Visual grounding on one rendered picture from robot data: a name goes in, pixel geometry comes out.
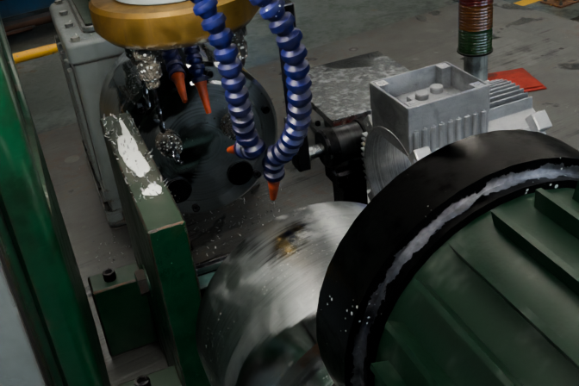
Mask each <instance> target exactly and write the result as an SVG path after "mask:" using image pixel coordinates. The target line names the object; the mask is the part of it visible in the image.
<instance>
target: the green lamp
mask: <svg viewBox="0 0 579 386"><path fill-rule="evenodd" d="M492 31H493V27H492V28H490V29H488V30H485V31H482V32H467V31H463V30H462V29H460V28H458V51H459V52H460V53H464V54H469V55H478V54H484V53H488V52H490V51H491V49H492V39H493V38H492V36H493V35H492V34H493V32H492Z"/></svg>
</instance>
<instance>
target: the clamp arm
mask: <svg viewBox="0 0 579 386"><path fill-rule="evenodd" d="M284 1H285V5H284V9H285V12H287V11H289V12H290V13H291V14H292V15H293V16H294V17H295V22H294V28H296V15H295V7H294V3H293V2H291V1H290V0H284ZM281 51H282V48H280V47H279V55H280V63H281V70H282V77H283V91H284V99H285V106H286V113H287V116H288V112H287V107H288V103H289V102H288V101H287V92H288V89H287V87H286V78H287V76H286V75H285V74H284V69H283V67H284V64H285V62H283V61H282V58H281ZM310 150H313V147H311V146H309V145H308V135H307V136H306V137H305V138H304V142H303V144H302V146H300V148H299V151H298V153H297V154H296V155H295V156H293V158H292V164H293V166H294V167H295V168H296V169H297V170H298V171H299V172H302V171H307V170H310V169H311V160H313V159H314V158H311V157H314V155H315V153H314V152H310Z"/></svg>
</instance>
